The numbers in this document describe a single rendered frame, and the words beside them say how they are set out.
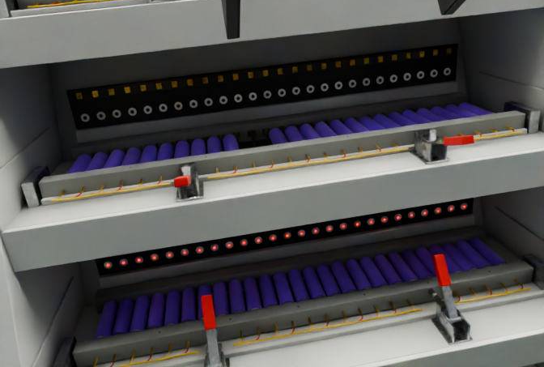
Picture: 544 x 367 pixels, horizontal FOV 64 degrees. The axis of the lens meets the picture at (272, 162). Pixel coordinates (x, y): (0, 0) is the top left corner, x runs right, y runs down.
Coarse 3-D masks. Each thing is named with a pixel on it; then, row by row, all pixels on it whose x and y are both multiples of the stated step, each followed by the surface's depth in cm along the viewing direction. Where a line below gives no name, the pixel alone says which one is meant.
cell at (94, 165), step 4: (100, 152) 55; (96, 156) 53; (100, 156) 54; (104, 156) 54; (92, 160) 52; (96, 160) 52; (100, 160) 53; (104, 160) 54; (88, 164) 51; (92, 164) 51; (96, 164) 51; (100, 164) 52; (88, 168) 50; (92, 168) 50; (96, 168) 51; (100, 168) 51
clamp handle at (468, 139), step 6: (432, 132) 47; (432, 138) 47; (444, 138) 44; (450, 138) 43; (456, 138) 42; (462, 138) 41; (468, 138) 41; (432, 144) 47; (444, 144) 44; (450, 144) 43; (456, 144) 42; (462, 144) 41
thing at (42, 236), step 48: (336, 96) 62; (384, 96) 63; (480, 96) 64; (528, 96) 54; (48, 144) 56; (480, 144) 51; (528, 144) 50; (0, 192) 42; (144, 192) 47; (240, 192) 45; (288, 192) 45; (336, 192) 46; (384, 192) 46; (432, 192) 47; (480, 192) 48; (48, 240) 42; (96, 240) 43; (144, 240) 44; (192, 240) 45
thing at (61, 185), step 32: (416, 128) 51; (448, 128) 51; (480, 128) 52; (512, 128) 51; (160, 160) 49; (192, 160) 48; (224, 160) 48; (256, 160) 49; (288, 160) 50; (64, 192) 46
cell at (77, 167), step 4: (80, 156) 54; (84, 156) 54; (88, 156) 55; (76, 160) 53; (80, 160) 53; (84, 160) 53; (88, 160) 54; (72, 164) 52; (76, 164) 51; (80, 164) 52; (84, 164) 52; (72, 168) 50; (76, 168) 51; (80, 168) 51; (84, 168) 52; (68, 172) 49; (72, 172) 49; (76, 172) 50
